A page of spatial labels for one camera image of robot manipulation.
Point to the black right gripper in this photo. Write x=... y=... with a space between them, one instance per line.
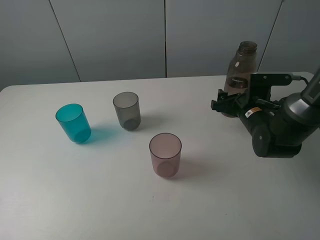
x=253 y=111

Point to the smoky translucent water bottle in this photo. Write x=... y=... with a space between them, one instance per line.
x=240 y=68

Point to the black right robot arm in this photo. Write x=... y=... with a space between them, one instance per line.
x=277 y=128

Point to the pink translucent plastic cup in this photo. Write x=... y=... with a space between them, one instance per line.
x=165 y=151

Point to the grey translucent plastic cup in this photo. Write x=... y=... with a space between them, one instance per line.
x=127 y=109

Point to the teal plastic cup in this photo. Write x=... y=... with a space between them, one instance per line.
x=73 y=121

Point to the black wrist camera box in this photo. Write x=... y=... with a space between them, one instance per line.
x=261 y=84

